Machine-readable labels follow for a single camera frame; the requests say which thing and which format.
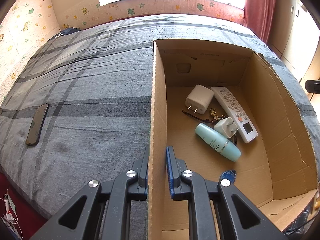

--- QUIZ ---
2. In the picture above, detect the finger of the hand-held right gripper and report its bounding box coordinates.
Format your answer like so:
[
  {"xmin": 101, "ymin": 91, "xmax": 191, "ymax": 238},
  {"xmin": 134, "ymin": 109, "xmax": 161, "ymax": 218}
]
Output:
[{"xmin": 305, "ymin": 79, "xmax": 320, "ymax": 93}]

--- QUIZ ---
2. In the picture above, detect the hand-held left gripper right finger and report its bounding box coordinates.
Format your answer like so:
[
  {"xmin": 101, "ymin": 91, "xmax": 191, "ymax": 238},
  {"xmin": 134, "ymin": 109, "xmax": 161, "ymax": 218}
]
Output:
[{"xmin": 166, "ymin": 145, "xmax": 288, "ymax": 240}]

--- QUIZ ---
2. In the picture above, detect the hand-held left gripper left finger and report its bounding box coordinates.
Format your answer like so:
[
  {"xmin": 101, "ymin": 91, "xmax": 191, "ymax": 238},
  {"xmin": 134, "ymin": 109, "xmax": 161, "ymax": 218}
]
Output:
[{"xmin": 30, "ymin": 145, "xmax": 150, "ymax": 240}]

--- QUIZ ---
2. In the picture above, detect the teal cosmetic bottle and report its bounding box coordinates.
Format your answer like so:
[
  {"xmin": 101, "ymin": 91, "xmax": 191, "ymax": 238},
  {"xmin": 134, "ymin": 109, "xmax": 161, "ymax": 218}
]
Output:
[{"xmin": 194, "ymin": 122, "xmax": 242, "ymax": 162}]

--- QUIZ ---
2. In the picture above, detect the blue key fob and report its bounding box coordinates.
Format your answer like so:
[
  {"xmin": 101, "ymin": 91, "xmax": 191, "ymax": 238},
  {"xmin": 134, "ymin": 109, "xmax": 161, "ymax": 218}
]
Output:
[{"xmin": 218, "ymin": 169, "xmax": 238, "ymax": 182}]

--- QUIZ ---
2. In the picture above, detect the small white charger plug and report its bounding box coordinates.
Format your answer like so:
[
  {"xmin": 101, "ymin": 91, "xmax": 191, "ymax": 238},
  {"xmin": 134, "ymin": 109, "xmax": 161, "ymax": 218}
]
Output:
[{"xmin": 213, "ymin": 117, "xmax": 239, "ymax": 138}]

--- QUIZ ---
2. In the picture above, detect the brass keychain with black cord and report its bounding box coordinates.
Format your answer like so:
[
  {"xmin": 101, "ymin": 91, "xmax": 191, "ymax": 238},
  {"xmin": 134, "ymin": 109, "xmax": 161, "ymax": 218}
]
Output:
[{"xmin": 182, "ymin": 107, "xmax": 238, "ymax": 145}]

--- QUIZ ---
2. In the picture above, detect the large white charger plug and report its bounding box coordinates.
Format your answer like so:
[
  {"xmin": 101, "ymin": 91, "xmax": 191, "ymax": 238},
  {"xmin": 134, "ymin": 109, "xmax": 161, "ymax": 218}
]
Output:
[{"xmin": 185, "ymin": 84, "xmax": 215, "ymax": 115}]

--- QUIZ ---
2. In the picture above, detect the cardboard box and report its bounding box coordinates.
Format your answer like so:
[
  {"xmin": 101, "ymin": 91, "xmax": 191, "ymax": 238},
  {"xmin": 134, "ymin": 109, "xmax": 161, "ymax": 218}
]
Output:
[{"xmin": 147, "ymin": 39, "xmax": 320, "ymax": 240}]

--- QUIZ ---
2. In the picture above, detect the white remote control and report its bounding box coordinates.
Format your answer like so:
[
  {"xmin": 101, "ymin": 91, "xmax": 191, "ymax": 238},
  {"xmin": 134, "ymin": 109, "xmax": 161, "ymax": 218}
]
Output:
[{"xmin": 211, "ymin": 87, "xmax": 258, "ymax": 144}]

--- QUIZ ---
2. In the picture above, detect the cream wardrobe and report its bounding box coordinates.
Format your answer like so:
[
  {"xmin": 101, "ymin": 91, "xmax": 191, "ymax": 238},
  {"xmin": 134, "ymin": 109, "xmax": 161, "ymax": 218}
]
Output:
[{"xmin": 266, "ymin": 0, "xmax": 320, "ymax": 80}]

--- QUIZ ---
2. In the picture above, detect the red curtain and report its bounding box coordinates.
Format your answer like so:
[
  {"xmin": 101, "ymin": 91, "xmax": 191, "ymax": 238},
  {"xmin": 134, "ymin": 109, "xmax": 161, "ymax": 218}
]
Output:
[{"xmin": 243, "ymin": 0, "xmax": 278, "ymax": 44}]

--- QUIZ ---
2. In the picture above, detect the grey plaid bed sheet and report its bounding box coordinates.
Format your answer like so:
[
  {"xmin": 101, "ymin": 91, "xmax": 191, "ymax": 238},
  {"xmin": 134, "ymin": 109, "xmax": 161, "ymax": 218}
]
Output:
[{"xmin": 0, "ymin": 14, "xmax": 320, "ymax": 240}]

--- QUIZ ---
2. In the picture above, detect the black smartphone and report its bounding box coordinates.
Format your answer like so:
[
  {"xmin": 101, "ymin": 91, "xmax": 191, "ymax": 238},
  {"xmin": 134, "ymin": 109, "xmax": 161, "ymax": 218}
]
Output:
[{"xmin": 25, "ymin": 103, "xmax": 50, "ymax": 146}]

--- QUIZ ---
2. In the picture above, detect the white power strip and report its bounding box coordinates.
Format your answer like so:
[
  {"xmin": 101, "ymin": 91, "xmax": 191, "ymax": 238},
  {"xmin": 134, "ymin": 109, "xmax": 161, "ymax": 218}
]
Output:
[{"xmin": 0, "ymin": 189, "xmax": 20, "ymax": 235}]

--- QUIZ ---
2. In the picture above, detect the dark blue bag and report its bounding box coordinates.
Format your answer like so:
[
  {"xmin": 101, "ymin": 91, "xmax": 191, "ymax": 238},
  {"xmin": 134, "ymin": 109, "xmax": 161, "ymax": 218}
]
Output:
[{"xmin": 54, "ymin": 27, "xmax": 80, "ymax": 39}]

